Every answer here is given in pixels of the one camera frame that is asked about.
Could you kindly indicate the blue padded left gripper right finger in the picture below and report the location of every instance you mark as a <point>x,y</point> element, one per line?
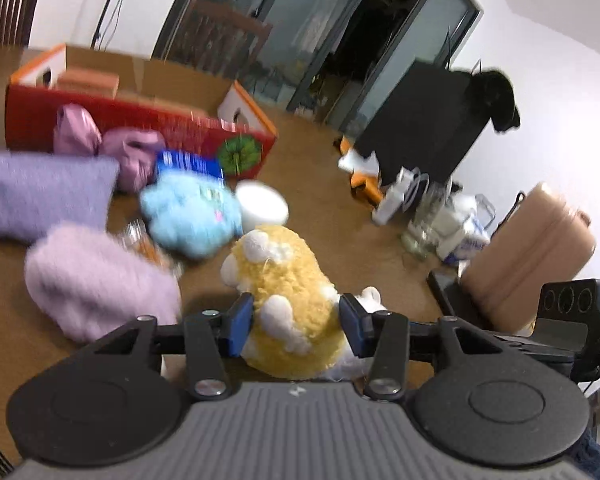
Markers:
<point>383,337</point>

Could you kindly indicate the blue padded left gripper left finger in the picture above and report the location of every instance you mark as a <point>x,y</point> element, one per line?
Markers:
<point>210,337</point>

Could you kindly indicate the yellow white plush toy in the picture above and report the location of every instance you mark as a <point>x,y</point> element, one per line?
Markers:
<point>296,333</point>

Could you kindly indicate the light blue plush toy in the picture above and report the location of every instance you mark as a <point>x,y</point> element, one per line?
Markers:
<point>191,214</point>

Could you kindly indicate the fuzzy lilac headband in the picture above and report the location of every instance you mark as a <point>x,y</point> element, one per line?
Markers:
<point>89,284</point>

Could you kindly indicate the white round tape roll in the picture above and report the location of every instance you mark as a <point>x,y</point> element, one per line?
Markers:
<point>260,204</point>

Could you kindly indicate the purple satin scrunchie bow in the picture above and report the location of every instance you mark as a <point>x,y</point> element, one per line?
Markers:
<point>135,150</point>

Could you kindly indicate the purple towel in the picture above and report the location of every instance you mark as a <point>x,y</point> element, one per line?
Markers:
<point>38,191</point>

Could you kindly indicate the orange layered sponge block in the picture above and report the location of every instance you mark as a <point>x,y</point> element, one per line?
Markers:
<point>82,80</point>

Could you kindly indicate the clear glass cup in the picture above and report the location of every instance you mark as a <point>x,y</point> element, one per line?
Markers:
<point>419,237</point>

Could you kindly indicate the white milk carton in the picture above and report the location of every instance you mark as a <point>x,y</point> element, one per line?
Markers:
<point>462,225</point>

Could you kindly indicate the white spray bottle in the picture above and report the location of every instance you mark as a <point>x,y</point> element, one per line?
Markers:
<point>397,195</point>

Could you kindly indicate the orange white packet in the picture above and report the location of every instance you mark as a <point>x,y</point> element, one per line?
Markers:
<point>363,172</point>

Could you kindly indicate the black bag on table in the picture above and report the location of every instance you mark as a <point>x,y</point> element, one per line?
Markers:
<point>429,121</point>

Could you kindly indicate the red cardboard box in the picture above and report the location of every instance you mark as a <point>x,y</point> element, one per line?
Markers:
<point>195,112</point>

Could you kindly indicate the black garment on bag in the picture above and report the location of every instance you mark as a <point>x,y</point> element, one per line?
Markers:
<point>492,94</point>

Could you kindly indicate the dark wooden chair centre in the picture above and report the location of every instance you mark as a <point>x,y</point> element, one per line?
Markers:
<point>215,39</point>

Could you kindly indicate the sliding glass door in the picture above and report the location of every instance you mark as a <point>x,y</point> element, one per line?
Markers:
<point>337,61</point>

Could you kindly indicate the studio light on stand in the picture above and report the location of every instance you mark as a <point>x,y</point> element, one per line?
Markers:
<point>105,13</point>

